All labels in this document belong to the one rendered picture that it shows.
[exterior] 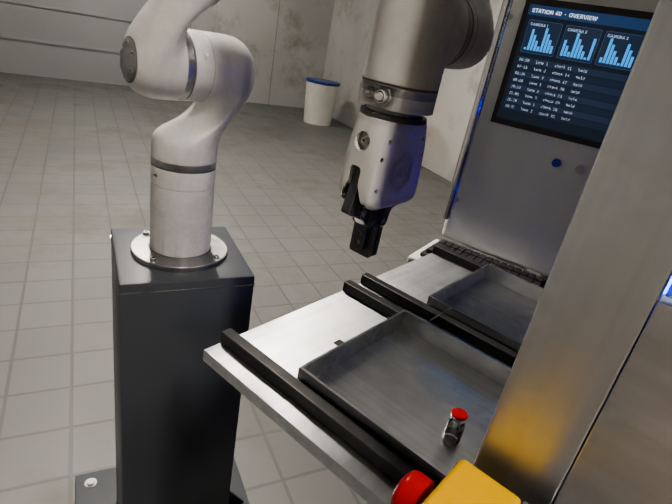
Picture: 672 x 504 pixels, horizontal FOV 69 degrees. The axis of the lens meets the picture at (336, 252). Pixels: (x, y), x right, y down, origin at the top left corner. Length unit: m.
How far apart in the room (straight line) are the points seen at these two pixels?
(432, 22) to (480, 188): 1.00
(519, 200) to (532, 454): 1.08
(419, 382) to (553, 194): 0.82
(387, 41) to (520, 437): 0.38
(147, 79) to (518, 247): 1.06
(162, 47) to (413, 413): 0.66
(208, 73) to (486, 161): 0.85
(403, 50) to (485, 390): 0.50
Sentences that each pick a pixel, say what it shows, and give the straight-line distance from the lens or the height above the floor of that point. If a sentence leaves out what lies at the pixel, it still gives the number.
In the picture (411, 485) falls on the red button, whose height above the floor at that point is 1.01.
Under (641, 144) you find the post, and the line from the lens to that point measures 0.35.
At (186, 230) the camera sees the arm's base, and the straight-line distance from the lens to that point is 0.98.
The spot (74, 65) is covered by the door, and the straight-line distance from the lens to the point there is 8.38.
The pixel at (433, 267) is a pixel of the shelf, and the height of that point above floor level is 0.88.
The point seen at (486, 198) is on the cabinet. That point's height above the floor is 0.96.
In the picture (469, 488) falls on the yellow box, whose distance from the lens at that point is 0.43.
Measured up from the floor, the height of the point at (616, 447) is 1.10.
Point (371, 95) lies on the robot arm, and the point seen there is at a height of 1.27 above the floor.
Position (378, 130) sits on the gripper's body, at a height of 1.24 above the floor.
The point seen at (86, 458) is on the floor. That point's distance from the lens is 1.81.
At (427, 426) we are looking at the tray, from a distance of 0.69.
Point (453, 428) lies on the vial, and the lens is 0.65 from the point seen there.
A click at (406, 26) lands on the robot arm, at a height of 1.34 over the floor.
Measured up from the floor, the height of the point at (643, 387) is 1.15.
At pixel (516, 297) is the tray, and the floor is 0.88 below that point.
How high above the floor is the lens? 1.33
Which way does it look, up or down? 24 degrees down
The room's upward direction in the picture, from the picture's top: 11 degrees clockwise
